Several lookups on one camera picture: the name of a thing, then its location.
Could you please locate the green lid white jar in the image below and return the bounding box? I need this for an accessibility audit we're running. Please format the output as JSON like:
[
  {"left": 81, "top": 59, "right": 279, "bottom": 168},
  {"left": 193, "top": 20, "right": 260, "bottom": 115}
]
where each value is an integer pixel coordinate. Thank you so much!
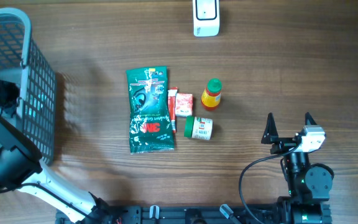
[{"left": 184, "top": 116, "right": 213, "bottom": 141}]

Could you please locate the orange sauce bottle green cap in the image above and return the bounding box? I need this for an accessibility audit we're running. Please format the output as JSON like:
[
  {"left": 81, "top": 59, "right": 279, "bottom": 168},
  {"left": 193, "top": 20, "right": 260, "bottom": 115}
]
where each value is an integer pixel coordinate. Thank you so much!
[{"left": 201, "top": 78, "right": 223, "bottom": 111}]

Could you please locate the small red white packet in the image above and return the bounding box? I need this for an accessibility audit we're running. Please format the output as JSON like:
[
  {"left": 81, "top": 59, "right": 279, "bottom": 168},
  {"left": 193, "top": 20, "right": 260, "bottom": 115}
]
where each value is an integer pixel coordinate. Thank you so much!
[{"left": 175, "top": 93, "right": 193, "bottom": 117}]

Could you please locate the red stick packet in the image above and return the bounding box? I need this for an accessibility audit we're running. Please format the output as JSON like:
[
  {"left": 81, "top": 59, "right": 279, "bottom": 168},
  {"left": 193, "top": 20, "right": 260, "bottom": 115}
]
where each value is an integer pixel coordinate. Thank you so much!
[{"left": 168, "top": 87, "right": 178, "bottom": 133}]

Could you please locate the green 3M product pouch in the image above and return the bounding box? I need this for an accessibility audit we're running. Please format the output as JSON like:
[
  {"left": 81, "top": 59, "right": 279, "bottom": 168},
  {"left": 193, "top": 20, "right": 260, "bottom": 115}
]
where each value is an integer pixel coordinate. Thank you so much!
[{"left": 126, "top": 66, "right": 175, "bottom": 154}]

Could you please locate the pale teal packet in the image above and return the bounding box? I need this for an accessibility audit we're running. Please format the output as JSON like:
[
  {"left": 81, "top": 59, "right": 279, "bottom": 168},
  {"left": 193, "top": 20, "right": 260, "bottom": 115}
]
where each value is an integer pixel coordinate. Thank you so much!
[{"left": 25, "top": 94, "right": 47, "bottom": 119}]

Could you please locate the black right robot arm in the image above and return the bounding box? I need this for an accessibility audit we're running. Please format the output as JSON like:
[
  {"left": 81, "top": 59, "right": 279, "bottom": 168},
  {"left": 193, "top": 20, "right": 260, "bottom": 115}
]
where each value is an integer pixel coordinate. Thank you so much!
[{"left": 261, "top": 113, "right": 334, "bottom": 224}]

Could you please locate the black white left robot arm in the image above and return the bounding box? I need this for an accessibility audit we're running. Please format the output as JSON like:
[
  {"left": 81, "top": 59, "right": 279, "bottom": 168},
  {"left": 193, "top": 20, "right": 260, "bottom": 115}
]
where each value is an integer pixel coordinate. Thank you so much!
[{"left": 0, "top": 82, "right": 113, "bottom": 223}]

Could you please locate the white barcode scanner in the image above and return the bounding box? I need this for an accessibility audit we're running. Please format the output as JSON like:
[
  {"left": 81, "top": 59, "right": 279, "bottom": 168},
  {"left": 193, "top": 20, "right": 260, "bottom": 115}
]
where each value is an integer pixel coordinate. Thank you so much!
[{"left": 193, "top": 0, "right": 220, "bottom": 37}]

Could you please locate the grey plastic mesh basket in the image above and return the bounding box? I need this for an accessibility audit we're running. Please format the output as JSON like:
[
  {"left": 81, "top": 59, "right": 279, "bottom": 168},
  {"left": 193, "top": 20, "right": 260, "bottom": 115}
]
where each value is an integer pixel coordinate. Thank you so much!
[{"left": 0, "top": 7, "right": 57, "bottom": 165}]

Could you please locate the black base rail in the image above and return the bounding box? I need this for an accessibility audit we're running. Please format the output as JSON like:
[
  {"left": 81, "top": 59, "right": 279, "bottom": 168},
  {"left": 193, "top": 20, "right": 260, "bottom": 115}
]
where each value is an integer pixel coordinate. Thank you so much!
[{"left": 55, "top": 203, "right": 333, "bottom": 224}]

